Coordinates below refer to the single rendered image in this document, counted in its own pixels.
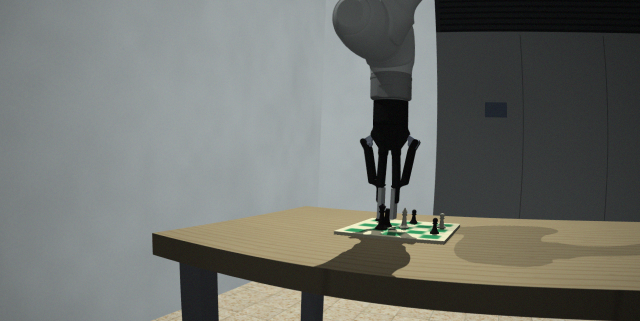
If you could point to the white pawn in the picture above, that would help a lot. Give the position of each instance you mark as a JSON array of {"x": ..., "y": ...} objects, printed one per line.
[{"x": 441, "y": 224}]

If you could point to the green and cream chessboard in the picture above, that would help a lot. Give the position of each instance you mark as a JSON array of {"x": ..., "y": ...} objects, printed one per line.
[{"x": 419, "y": 232}]

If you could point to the white bishop chess piece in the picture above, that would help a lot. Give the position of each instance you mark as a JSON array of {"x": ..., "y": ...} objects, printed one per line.
[{"x": 404, "y": 220}]

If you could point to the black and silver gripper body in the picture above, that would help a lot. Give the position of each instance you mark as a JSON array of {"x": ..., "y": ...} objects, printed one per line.
[{"x": 390, "y": 116}]

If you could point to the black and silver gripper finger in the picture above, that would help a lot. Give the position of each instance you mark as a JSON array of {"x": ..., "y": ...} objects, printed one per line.
[
  {"x": 377, "y": 179},
  {"x": 397, "y": 180}
]

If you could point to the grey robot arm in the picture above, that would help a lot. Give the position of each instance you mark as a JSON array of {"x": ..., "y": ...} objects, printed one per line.
[{"x": 382, "y": 33}]

